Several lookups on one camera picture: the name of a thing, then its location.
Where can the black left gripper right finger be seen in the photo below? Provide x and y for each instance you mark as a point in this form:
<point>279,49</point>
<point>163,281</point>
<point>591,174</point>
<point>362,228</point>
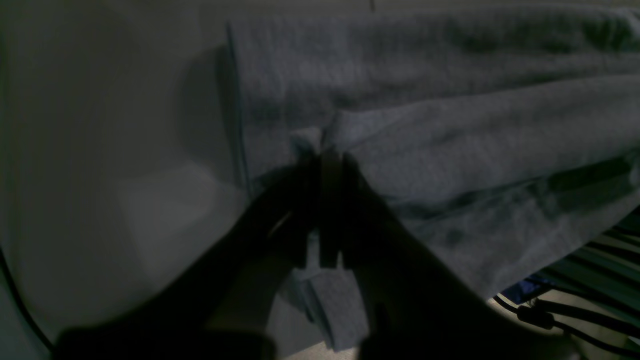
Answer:
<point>417,309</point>

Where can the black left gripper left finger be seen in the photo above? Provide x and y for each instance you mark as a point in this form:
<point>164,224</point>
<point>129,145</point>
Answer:
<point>218,308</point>

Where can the grey T-shirt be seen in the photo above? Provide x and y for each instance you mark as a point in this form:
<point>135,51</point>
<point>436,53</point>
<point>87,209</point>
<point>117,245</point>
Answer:
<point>504,137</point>

